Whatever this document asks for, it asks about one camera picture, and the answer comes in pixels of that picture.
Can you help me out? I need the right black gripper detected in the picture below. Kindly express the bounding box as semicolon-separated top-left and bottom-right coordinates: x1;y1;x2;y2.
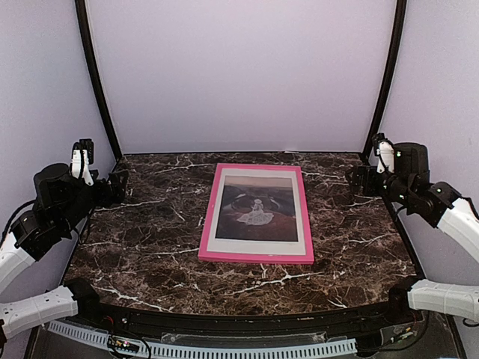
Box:
347;165;415;206

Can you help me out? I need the pink wooden picture frame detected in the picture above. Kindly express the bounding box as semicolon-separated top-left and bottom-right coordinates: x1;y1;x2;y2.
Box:
197;162;315;265

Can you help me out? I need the canyon photo print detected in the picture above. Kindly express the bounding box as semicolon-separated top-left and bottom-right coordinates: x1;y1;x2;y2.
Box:
216;175;299;242

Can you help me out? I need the white mat board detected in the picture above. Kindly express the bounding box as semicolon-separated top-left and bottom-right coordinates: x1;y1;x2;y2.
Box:
207;167;306;257

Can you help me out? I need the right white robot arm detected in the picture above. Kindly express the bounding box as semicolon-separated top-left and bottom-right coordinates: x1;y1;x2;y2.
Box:
346;133;478;325

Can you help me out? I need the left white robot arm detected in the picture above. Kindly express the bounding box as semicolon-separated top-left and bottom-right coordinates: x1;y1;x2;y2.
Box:
1;163;128;343

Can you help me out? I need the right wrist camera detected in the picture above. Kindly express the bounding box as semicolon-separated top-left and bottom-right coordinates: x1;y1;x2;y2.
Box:
372;133;394;174

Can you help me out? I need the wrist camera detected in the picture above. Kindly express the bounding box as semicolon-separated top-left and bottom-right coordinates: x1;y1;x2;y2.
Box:
372;133;394;174
70;138;94;186

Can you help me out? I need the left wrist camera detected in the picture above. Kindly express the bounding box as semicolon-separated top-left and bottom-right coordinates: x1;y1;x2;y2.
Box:
70;138;94;186

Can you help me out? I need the black front rail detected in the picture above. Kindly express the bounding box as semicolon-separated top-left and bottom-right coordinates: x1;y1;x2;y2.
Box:
68;302;426;338

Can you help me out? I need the white slotted cable duct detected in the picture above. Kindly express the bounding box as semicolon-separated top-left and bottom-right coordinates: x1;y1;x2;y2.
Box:
47;321;357;358

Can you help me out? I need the right black corner post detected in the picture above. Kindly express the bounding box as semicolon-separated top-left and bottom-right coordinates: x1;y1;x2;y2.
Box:
361;0;407;164

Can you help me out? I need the black corner post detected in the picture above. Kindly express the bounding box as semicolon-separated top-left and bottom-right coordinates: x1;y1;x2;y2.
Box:
74;0;123;162
361;0;407;164

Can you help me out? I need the left black corner post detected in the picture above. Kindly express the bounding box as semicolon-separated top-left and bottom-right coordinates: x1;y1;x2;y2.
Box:
74;0;123;162

